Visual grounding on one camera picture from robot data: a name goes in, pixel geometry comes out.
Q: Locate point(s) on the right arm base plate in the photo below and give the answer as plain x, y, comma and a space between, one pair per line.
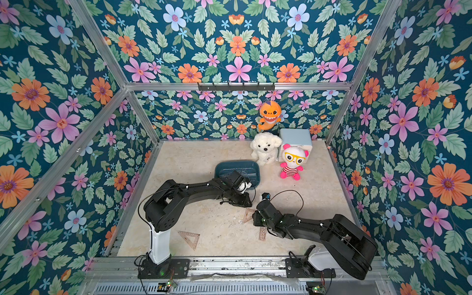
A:
296, 269

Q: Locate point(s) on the teal plastic storage box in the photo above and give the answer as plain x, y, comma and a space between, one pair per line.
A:
249, 169

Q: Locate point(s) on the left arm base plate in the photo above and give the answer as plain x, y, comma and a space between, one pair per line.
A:
170, 269

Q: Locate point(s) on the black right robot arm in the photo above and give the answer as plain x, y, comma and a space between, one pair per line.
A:
347, 244

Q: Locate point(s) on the white plush dog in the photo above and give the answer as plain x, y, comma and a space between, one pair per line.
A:
265, 148

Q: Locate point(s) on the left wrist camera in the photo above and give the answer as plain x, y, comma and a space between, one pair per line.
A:
244, 185

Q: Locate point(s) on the pink white plush doll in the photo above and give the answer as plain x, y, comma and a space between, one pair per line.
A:
293, 157

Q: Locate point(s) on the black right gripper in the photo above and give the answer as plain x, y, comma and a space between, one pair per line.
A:
259, 216

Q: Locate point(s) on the brown small triangle ruler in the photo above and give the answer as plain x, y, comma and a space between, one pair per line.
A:
248, 215

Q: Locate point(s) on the black wall hook rail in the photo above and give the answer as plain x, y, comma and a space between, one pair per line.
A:
230, 87

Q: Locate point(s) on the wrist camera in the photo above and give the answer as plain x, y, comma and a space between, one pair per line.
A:
244, 185
266, 196

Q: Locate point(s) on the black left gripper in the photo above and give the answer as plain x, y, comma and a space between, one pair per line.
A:
243, 203

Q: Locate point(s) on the brown long straight ruler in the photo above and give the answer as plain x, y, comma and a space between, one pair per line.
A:
262, 234

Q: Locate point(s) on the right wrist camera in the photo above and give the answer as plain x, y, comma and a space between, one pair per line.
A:
266, 196

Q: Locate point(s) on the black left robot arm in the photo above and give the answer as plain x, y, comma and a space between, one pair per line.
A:
164, 208

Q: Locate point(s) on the light blue cube box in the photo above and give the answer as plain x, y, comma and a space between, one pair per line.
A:
295, 137

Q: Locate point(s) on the orange plush monster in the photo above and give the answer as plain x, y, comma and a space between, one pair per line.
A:
270, 113

